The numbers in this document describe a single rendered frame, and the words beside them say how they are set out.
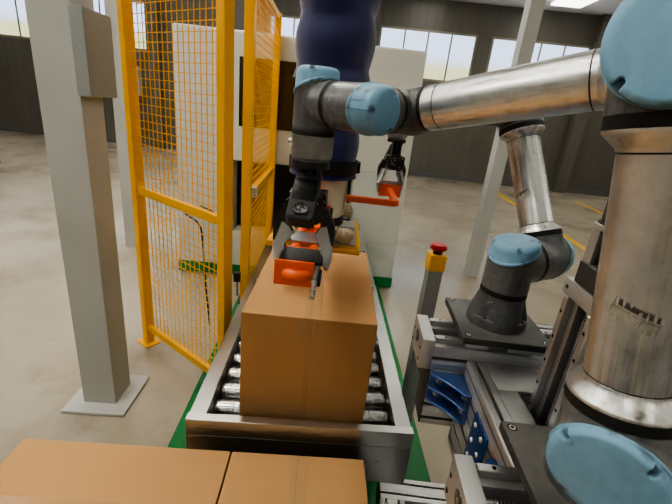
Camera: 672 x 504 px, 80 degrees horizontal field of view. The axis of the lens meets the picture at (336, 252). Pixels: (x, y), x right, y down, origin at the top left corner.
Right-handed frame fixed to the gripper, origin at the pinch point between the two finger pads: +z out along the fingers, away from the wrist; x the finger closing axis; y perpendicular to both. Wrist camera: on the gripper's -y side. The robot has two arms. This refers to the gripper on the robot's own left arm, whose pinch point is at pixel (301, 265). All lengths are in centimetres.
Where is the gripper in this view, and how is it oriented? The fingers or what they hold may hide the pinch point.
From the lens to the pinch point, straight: 77.6
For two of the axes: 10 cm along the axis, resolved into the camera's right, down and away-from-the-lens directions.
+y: 0.5, -3.5, 9.4
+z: -1.0, 9.3, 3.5
